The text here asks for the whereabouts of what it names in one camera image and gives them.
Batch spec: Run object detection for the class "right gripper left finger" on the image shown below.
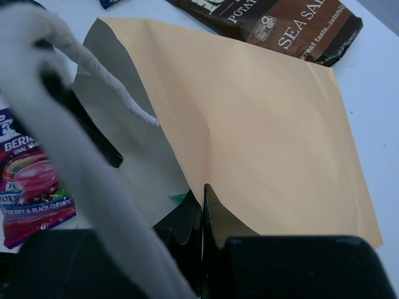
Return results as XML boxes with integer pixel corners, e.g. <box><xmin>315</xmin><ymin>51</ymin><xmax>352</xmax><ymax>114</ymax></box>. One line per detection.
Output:
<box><xmin>153</xmin><ymin>191</ymin><xmax>203</xmax><ymax>297</ymax></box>

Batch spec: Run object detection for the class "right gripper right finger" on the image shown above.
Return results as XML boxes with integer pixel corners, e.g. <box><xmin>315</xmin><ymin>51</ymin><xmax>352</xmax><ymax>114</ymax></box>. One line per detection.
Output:
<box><xmin>203</xmin><ymin>183</ymin><xmax>259</xmax><ymax>298</ymax></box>

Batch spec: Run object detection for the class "teal Fox's mint bag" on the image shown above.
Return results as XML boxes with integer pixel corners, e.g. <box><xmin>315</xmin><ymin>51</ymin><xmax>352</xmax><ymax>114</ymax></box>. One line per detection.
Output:
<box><xmin>169</xmin><ymin>192</ymin><xmax>187</xmax><ymax>206</ymax></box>

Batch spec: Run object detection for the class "brown paper bag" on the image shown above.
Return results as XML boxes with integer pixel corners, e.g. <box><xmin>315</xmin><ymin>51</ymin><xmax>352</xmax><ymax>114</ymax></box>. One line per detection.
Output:
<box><xmin>0</xmin><ymin>0</ymin><xmax>385</xmax><ymax>299</ymax></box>

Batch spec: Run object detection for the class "purple Fox's candy bag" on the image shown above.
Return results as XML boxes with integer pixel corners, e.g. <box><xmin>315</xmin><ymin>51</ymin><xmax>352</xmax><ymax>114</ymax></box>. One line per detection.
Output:
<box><xmin>1</xmin><ymin>108</ymin><xmax>76</xmax><ymax>249</ymax></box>

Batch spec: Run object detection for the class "dark brown snack packet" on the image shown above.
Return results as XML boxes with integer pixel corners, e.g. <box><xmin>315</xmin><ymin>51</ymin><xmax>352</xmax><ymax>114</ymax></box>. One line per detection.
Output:
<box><xmin>171</xmin><ymin>0</ymin><xmax>363</xmax><ymax>67</ymax></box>

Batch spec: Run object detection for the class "blue white snack packet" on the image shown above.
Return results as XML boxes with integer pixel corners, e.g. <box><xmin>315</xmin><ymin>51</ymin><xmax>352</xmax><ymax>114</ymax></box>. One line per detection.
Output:
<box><xmin>99</xmin><ymin>0</ymin><xmax>121</xmax><ymax>9</ymax></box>

